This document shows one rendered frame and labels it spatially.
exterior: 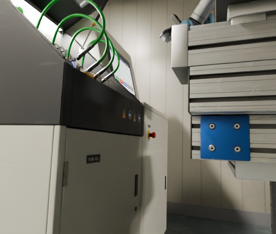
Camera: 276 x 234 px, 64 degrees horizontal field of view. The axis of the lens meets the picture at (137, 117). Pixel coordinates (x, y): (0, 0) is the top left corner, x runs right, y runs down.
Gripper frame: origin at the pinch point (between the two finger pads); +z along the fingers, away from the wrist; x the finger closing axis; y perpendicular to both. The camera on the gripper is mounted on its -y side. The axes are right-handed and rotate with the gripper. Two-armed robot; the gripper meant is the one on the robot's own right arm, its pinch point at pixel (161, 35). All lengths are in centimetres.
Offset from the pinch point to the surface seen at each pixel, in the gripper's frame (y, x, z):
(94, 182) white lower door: 73, -77, -30
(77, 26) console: -8, -41, 36
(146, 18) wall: -75, 96, 96
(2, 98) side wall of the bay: 47, -99, -21
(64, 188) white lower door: 71, -90, -36
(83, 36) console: -0.4, -39.3, 30.8
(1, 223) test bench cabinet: 79, -101, -24
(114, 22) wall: -80, 77, 137
